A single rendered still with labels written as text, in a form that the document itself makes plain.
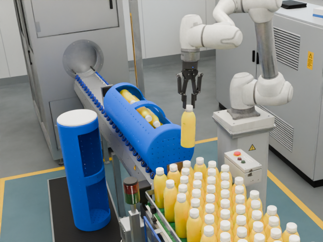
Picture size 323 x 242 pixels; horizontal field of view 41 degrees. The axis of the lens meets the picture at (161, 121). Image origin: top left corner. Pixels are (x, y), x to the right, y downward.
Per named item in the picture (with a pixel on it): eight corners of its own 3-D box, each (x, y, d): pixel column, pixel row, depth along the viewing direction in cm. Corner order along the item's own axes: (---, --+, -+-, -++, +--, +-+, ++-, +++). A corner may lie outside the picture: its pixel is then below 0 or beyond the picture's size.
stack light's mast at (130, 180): (138, 206, 186) (135, 175, 179) (143, 213, 180) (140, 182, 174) (124, 210, 184) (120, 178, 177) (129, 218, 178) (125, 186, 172)
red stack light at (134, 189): (136, 184, 181) (135, 176, 180) (141, 192, 176) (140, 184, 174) (121, 188, 179) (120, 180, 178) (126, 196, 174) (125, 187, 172)
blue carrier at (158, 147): (142, 116, 316) (140, 79, 304) (194, 169, 241) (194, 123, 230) (105, 123, 306) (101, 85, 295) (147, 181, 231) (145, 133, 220)
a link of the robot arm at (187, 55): (178, 47, 204) (178, 59, 206) (184, 50, 196) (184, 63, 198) (195, 46, 207) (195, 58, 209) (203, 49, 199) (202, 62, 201)
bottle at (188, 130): (185, 141, 222) (186, 105, 215) (197, 145, 217) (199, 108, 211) (177, 146, 216) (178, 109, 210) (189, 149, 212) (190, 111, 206)
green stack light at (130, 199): (137, 194, 183) (136, 184, 181) (142, 202, 178) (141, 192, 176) (122, 198, 181) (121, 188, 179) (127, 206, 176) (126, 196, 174)
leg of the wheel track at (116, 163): (124, 215, 362) (117, 150, 336) (126, 219, 357) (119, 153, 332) (118, 217, 360) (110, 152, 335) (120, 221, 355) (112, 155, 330)
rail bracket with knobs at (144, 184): (151, 194, 229) (149, 178, 225) (155, 201, 223) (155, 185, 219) (133, 199, 226) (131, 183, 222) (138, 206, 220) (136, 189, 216)
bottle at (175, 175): (168, 197, 226) (166, 164, 218) (181, 196, 225) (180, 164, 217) (168, 205, 219) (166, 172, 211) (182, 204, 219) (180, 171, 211)
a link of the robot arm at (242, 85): (235, 101, 291) (233, 69, 284) (261, 102, 282) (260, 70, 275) (226, 108, 278) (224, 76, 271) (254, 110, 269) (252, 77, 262)
